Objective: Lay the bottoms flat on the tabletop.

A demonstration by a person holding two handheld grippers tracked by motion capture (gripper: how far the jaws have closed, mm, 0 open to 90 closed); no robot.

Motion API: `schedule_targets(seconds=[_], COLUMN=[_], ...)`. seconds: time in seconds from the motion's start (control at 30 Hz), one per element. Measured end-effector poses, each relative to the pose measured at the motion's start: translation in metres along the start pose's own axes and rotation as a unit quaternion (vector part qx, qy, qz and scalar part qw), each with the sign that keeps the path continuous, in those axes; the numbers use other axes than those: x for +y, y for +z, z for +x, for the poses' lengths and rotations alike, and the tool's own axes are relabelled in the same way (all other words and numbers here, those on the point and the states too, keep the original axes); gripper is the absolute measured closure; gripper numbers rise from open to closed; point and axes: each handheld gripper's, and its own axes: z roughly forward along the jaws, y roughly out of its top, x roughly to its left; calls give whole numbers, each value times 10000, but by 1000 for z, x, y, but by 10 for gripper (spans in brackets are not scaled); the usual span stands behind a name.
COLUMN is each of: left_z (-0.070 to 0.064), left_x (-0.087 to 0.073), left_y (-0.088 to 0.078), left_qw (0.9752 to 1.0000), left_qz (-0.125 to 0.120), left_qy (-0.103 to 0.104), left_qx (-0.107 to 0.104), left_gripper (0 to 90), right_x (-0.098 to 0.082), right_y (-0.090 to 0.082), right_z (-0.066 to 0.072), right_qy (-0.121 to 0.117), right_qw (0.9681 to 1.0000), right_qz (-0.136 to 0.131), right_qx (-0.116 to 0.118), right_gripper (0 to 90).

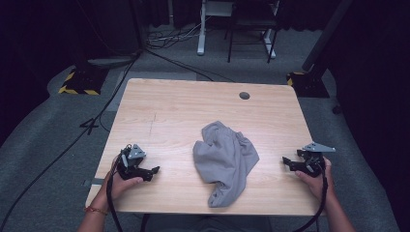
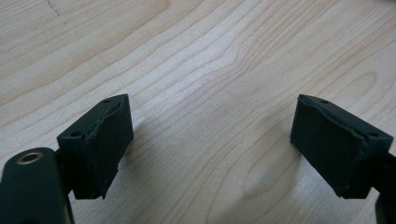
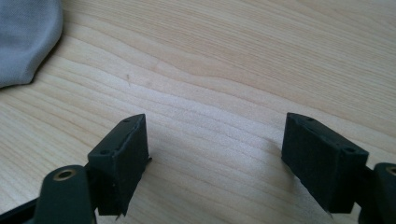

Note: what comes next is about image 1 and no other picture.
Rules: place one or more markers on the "grey tape strip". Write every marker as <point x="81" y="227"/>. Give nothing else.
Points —
<point x="96" y="181"/>

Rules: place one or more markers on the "grey table grommet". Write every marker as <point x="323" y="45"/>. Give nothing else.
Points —
<point x="244" y="95"/>

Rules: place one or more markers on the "grey slanted stand pole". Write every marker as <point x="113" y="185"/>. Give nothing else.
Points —
<point x="325" y="35"/>

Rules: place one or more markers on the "black chair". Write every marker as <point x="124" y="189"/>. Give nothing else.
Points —
<point x="254" y="22"/>

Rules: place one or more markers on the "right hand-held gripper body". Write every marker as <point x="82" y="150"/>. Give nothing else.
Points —
<point x="312" y="161"/>

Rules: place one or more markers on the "grey pants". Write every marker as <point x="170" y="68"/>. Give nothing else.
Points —
<point x="225" y="158"/>

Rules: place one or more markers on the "person's left hand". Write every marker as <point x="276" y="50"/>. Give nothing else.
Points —
<point x="121" y="187"/>

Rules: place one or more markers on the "person's right hand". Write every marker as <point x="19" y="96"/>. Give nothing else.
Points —
<point x="317" y="185"/>

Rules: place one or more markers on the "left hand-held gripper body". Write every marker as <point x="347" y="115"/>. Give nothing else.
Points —
<point x="130" y="164"/>

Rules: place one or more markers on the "black yellow-striped stand base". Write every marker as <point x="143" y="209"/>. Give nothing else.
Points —
<point x="83" y="82"/>
<point x="309" y="84"/>

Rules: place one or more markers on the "white desk frame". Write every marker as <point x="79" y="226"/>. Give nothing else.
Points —
<point x="201" y="38"/>

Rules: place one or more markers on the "grey flat stand foot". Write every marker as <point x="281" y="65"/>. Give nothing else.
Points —
<point x="112" y="61"/>

